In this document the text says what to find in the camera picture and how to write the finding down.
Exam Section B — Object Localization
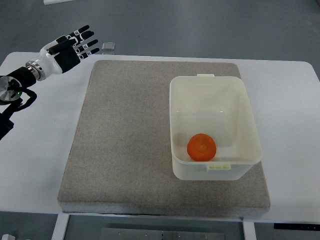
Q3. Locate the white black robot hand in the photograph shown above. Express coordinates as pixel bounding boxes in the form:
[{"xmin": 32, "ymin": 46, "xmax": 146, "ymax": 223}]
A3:
[{"xmin": 36, "ymin": 25, "xmax": 100, "ymax": 78}]

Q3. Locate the orange fruit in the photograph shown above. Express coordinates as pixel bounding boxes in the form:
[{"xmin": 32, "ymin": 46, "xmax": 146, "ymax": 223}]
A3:
[{"xmin": 186, "ymin": 133, "xmax": 217, "ymax": 162}]

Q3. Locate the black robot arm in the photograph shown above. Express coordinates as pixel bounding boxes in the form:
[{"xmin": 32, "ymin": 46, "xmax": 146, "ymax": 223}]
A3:
[{"xmin": 0, "ymin": 61, "xmax": 46, "ymax": 138}]

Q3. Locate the cream plastic box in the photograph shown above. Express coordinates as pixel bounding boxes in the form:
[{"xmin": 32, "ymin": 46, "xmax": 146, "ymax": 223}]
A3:
[{"xmin": 169, "ymin": 74, "xmax": 262, "ymax": 181}]

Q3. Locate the small clear floor square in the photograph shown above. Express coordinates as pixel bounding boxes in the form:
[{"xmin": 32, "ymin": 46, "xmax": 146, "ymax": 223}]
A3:
[{"xmin": 101, "ymin": 42, "xmax": 116, "ymax": 52}]

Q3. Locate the white object top edge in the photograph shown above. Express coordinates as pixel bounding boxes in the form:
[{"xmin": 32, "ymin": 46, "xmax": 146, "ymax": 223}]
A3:
[{"xmin": 43, "ymin": 0, "xmax": 72, "ymax": 5}]

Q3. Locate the grey foam mat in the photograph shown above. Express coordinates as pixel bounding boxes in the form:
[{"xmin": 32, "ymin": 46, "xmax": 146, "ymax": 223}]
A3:
[{"xmin": 58, "ymin": 60, "xmax": 270, "ymax": 217}]

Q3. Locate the white table leg left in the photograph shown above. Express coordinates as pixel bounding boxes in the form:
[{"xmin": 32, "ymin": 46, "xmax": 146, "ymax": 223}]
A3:
[{"xmin": 51, "ymin": 213, "xmax": 70, "ymax": 240}]

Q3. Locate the white table leg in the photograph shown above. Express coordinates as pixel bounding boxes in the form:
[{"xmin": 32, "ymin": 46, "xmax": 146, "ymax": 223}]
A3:
[
  {"xmin": 51, "ymin": 213, "xmax": 70, "ymax": 240},
  {"xmin": 242, "ymin": 221, "xmax": 257, "ymax": 240}
]

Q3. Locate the small white block bottom-left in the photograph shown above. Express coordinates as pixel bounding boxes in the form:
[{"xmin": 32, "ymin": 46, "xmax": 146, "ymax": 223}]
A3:
[{"xmin": 1, "ymin": 234, "xmax": 16, "ymax": 240}]

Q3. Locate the white table leg right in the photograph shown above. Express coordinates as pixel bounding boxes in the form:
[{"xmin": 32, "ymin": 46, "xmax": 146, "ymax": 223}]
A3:
[{"xmin": 242, "ymin": 221, "xmax": 257, "ymax": 240}]

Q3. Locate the black table control panel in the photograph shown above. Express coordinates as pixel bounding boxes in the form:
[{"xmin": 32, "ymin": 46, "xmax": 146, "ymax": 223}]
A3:
[{"xmin": 273, "ymin": 223, "xmax": 320, "ymax": 231}]

